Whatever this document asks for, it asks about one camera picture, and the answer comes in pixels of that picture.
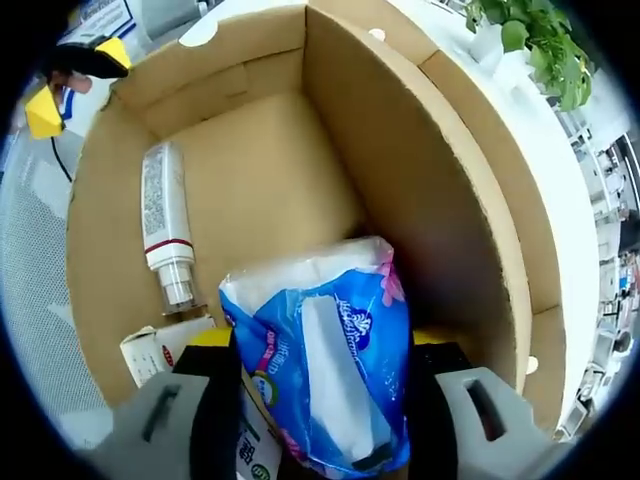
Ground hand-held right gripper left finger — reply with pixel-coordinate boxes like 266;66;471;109
94;328;246;480

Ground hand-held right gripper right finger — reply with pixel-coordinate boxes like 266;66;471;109
407;327;554;480

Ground blue soft tissue pack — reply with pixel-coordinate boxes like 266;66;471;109
218;235;412;474

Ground brown cardboard shoe box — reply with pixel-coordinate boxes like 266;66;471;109
64;2;569;436

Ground white and green carton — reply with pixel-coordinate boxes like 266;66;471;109
233;367;287;480

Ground white carton with red label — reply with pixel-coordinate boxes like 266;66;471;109
119;322;236;390

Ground white tube bottle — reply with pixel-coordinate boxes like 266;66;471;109
141;141;210;317

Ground green plant in white pot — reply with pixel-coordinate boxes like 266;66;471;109
464;0;594;112

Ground black cable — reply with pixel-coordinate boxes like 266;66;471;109
48;135;76;185

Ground blue bordered wall poster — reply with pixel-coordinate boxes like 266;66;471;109
57;0;137;44

